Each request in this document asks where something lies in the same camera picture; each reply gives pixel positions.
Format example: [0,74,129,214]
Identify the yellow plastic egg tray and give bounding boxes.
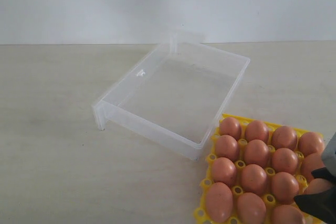
[194,114,321,223]

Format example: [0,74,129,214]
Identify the clear plastic container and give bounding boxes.
[92,30,250,161]

